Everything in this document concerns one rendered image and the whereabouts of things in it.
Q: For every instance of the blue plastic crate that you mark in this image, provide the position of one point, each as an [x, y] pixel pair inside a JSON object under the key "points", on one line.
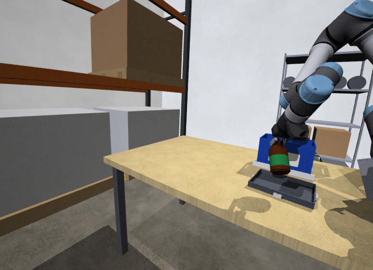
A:
{"points": [[301, 153]]}

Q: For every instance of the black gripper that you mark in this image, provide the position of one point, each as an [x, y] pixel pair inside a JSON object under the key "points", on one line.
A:
{"points": [[291, 126]]}

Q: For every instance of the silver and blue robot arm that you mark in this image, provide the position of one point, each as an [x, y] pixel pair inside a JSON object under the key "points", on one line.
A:
{"points": [[316, 80]]}

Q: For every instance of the brown bottle with green label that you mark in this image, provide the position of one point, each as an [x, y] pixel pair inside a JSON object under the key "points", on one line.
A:
{"points": [[278, 159]]}

